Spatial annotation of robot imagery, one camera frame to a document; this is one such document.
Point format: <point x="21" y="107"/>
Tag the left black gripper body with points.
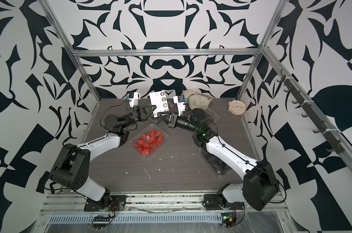
<point x="141" y="112"/>

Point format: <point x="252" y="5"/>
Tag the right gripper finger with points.
<point x="166" y="118"/>
<point x="167" y="113"/>

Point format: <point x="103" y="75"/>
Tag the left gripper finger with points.
<point x="148" y="114"/>
<point x="150" y="108"/>

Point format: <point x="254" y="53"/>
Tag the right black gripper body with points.
<point x="183" y="123"/>

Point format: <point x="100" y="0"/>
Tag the white sticker sheet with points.
<point x="155" y="97"/>

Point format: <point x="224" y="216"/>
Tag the strawberry clamshell box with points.
<point x="148" y="140"/>

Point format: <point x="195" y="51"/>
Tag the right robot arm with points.
<point x="259" y="184"/>

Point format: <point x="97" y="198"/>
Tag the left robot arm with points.
<point x="71" y="168"/>

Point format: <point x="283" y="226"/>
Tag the green and red grape box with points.
<point x="155" y="119"/>

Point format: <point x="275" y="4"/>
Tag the cream plush toy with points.
<point x="197" y="99"/>

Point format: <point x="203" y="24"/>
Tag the purple grape clamshell box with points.
<point x="211" y="115"/>

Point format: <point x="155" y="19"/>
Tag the avocado clamshell box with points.
<point x="220" y="167"/>

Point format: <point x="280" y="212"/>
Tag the left circuit board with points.
<point x="99" y="222"/>

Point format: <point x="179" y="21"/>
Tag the circuit board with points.
<point x="228" y="219"/>
<point x="99" y="222"/>

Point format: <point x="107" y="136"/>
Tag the right circuit board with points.
<point x="228" y="219"/>

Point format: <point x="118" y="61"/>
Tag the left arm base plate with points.
<point x="111" y="203"/>

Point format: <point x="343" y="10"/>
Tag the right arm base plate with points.
<point x="218" y="202"/>

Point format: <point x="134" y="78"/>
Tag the aluminium frame rail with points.
<point x="135" y="202"/>

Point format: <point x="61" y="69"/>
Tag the black wall hook rail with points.
<point x="312" y="112"/>

